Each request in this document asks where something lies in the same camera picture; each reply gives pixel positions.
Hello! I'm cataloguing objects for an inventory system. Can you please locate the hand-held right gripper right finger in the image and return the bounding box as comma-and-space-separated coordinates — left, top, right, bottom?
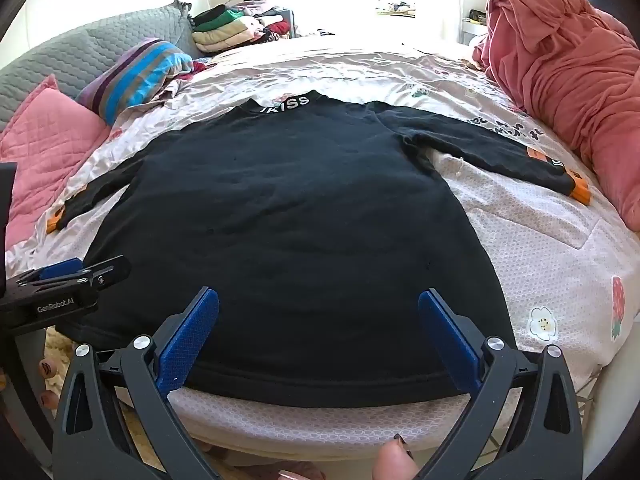
417, 289, 584, 480

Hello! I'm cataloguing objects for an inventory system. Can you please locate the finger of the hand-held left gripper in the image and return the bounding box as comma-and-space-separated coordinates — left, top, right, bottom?
15, 258, 85, 286
20, 255, 132, 293

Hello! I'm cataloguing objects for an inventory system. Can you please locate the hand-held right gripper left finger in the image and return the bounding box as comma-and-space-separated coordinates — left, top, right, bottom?
52, 287, 221, 480

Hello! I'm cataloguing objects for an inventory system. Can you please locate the black sweater with orange cuffs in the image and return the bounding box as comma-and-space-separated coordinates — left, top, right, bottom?
46, 91, 592, 395

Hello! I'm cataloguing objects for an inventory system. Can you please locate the pile of folded clothes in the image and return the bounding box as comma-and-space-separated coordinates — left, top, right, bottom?
191, 0, 293, 54

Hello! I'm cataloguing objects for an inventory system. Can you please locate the person's left hand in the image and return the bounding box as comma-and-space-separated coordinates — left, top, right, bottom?
39, 355, 62, 408

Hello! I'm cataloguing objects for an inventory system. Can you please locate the person's right hand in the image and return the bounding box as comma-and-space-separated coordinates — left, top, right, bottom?
372, 435, 421, 480

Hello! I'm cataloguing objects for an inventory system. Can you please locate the pink strawberry print bedsheet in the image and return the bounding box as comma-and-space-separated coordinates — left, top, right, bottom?
5, 35, 640, 461

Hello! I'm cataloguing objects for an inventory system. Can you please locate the pink quilted pillow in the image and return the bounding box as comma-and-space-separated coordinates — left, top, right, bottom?
0, 74, 112, 251

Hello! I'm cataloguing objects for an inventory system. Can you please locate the purple and blue striped pillow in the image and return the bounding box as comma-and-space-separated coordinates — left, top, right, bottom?
75, 37, 195, 127

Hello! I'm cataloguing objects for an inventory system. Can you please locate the red patterned cloth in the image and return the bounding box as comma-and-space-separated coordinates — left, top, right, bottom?
174, 57, 213, 82

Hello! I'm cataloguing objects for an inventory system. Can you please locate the grey quilted headboard cushion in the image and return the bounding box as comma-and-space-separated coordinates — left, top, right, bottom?
0, 2, 197, 131

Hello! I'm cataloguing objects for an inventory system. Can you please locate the salmon pink duvet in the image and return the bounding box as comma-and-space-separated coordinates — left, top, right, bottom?
472, 0, 640, 233

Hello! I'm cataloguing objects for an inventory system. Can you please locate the dark grey storage box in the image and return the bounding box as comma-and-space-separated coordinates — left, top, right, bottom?
279, 7, 302, 38

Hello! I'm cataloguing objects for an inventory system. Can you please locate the white side table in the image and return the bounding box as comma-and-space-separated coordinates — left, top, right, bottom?
461, 9, 490, 45

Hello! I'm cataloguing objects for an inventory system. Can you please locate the folded patterned cloth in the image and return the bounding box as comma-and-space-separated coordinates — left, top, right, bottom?
375, 0, 417, 17

